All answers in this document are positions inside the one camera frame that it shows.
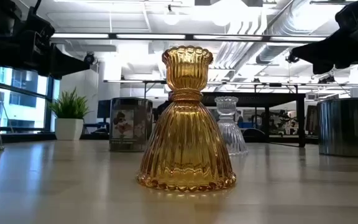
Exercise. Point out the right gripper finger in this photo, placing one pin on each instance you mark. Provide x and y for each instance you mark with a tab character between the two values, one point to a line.
319	54

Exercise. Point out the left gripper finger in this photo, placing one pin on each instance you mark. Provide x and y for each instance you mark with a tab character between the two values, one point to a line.
67	65

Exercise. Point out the tin can with orange label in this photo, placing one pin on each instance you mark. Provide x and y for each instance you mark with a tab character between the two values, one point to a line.
340	127

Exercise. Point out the clear glass candle holder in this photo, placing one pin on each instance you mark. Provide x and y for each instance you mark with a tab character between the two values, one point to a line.
230	133

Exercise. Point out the amber glass candle holder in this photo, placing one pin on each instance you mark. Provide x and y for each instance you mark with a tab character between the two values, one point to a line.
186	140

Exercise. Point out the black ceiling spotlight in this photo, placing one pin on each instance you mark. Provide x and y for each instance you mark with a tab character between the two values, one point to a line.
291	58
326	79

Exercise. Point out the green artificial plant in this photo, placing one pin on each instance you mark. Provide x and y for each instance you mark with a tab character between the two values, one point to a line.
70	107

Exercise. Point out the black computer monitor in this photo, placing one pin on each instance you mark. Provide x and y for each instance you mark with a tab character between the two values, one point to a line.
103	109

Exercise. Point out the white plant pot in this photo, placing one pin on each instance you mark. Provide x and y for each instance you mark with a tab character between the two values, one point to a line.
68	129

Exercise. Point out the tin can with picture label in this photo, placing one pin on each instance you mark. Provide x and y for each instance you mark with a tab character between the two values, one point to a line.
130	124

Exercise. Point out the black office chair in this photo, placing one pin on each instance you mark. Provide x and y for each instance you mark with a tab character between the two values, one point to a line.
253	133

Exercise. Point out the person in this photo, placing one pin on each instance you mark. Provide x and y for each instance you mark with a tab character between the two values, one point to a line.
163	110

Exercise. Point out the white pendant lamp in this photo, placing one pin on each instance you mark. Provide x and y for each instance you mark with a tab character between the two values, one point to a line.
171	18

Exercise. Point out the ceiling light track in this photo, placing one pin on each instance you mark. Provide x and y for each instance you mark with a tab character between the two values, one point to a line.
188	36

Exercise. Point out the black wall security camera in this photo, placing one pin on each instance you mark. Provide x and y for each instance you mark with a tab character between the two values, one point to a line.
89	58

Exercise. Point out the silver ventilation duct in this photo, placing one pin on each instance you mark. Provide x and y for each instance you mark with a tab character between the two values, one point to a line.
278	31

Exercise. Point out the black window frame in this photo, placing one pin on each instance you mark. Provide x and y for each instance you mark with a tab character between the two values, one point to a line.
49	109

